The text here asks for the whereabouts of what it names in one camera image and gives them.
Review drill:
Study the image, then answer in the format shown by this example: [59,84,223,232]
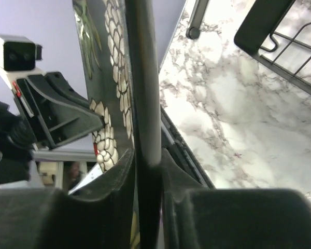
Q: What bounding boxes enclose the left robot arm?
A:
[0,72,105,184]

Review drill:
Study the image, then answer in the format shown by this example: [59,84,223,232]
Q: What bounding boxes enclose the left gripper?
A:
[15,72,105,150]

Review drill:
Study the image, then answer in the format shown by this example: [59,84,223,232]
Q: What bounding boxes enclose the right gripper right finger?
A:
[161,150,311,248]

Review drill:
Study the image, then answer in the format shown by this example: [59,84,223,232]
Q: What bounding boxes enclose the dark metal T handle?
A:
[186,0,209,40]

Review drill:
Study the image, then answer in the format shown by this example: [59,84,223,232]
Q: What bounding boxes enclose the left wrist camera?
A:
[0,33,44,86]

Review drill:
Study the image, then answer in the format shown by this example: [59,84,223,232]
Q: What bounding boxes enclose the black patterned square plate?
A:
[73,1,161,248]

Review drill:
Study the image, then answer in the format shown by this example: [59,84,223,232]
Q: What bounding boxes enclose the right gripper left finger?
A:
[0,149,135,248]

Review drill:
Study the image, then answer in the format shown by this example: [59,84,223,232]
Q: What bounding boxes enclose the black wire dish rack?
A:
[234,1,311,96]

